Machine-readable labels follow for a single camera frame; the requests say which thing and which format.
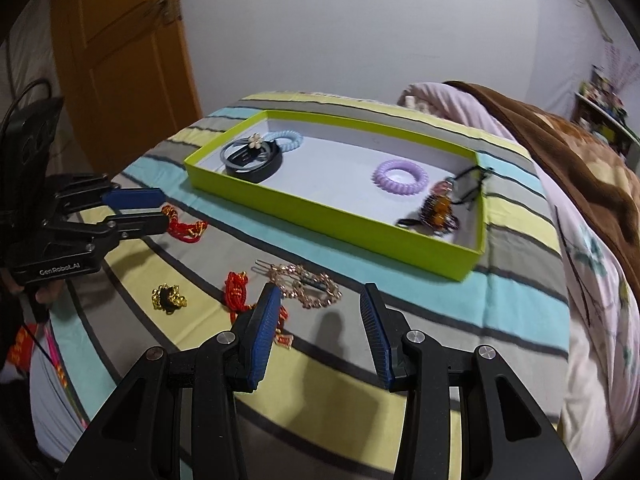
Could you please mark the brown fleece blanket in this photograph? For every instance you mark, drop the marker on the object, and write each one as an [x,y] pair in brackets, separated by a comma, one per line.
[575,160]

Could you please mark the black wristband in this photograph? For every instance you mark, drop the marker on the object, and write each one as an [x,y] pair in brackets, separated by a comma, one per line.
[265,172]

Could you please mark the metal door lock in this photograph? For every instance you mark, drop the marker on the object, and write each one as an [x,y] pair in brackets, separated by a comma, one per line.
[170,5]

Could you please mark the orange wooden door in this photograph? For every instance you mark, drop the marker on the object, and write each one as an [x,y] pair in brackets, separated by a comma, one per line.
[125,60]

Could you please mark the white wall pipe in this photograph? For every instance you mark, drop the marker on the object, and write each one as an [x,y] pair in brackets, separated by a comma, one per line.
[597,20]

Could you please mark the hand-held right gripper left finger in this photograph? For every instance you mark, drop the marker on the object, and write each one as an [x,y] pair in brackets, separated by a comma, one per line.
[262,340]

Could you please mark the grey hair band white flower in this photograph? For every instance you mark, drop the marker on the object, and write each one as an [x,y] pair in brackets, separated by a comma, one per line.
[255,141]

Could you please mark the gold hairpin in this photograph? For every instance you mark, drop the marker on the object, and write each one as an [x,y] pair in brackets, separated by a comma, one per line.
[264,266]

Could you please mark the person's left hand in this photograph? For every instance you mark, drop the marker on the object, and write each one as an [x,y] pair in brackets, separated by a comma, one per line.
[52,292]

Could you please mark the floral white quilt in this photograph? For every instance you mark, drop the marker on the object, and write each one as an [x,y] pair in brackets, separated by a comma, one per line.
[590,310]

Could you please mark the pink flower branches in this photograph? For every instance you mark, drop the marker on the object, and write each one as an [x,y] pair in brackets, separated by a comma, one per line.
[617,62]

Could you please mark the striped bed sheet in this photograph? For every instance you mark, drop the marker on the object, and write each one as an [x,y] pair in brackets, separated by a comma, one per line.
[450,320]

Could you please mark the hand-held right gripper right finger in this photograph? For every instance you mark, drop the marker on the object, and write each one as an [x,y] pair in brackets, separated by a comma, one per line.
[375,335]

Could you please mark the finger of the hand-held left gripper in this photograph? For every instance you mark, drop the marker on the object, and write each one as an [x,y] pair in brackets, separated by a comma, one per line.
[135,198]
[145,223]

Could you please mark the rose gold hair clip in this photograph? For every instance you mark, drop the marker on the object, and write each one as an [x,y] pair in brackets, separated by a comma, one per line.
[320,300]

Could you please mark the lime green shallow box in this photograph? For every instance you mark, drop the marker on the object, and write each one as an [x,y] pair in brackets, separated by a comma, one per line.
[320,217]

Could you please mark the cluttered shelf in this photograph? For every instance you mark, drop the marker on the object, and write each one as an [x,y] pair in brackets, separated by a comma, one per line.
[605,110]

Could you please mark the black and gold scrunchie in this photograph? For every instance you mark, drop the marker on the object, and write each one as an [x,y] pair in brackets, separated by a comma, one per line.
[170,297]

